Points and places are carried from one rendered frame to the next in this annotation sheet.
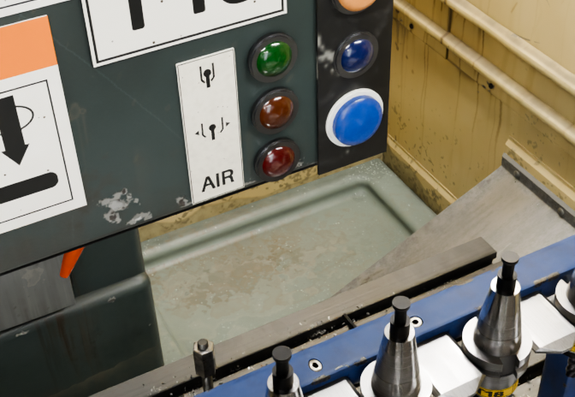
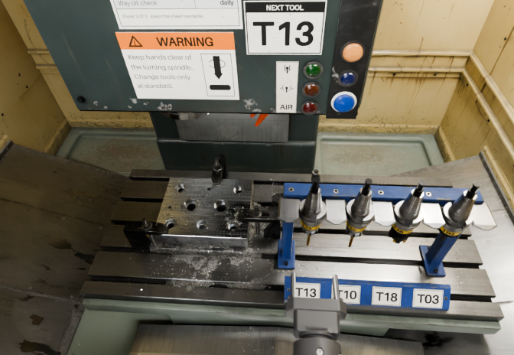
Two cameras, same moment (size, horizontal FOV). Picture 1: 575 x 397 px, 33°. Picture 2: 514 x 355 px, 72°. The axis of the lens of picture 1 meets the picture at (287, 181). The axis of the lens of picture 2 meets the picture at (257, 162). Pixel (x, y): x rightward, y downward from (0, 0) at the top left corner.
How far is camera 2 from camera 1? 0.15 m
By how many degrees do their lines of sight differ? 25
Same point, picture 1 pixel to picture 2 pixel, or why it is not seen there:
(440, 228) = (438, 169)
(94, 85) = (246, 60)
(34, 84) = (226, 54)
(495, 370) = (401, 222)
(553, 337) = (433, 221)
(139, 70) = (262, 60)
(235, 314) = (347, 169)
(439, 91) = (467, 115)
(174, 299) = (329, 155)
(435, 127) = (459, 130)
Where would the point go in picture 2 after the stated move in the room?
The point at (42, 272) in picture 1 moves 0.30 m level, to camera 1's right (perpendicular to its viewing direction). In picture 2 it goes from (279, 127) to (352, 153)
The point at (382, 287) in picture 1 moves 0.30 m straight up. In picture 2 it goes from (397, 180) to (421, 116)
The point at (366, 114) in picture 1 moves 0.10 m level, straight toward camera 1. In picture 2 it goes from (346, 102) to (310, 141)
